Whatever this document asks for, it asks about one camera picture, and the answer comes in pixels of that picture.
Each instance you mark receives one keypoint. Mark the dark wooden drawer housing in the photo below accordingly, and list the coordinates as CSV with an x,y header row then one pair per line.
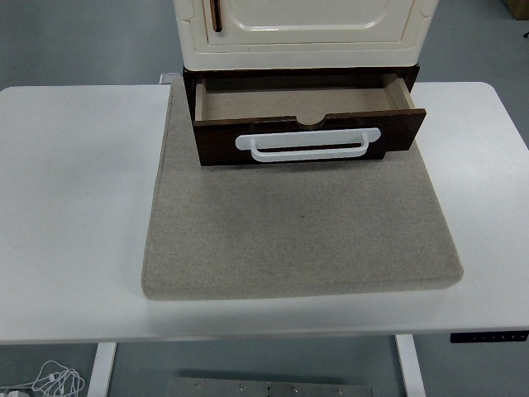
x,y
189,95

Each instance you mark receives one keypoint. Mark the cream plastic cabinet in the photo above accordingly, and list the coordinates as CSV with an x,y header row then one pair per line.
x,y
310,49

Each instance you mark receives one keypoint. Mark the beige fabric mat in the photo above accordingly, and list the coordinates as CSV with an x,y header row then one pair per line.
x,y
289,231

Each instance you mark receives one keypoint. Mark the grey metal plate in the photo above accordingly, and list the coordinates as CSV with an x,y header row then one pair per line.
x,y
268,388

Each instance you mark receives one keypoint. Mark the white table leg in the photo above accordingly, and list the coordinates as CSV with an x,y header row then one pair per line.
x,y
411,368
101,372

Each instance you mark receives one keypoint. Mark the black table control panel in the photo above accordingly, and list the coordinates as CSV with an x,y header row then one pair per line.
x,y
487,337

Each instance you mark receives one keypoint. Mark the brown cardboard box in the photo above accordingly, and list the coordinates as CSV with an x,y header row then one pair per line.
x,y
518,7

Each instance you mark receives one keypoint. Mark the white charger adapter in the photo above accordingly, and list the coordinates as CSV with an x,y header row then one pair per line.
x,y
12,393

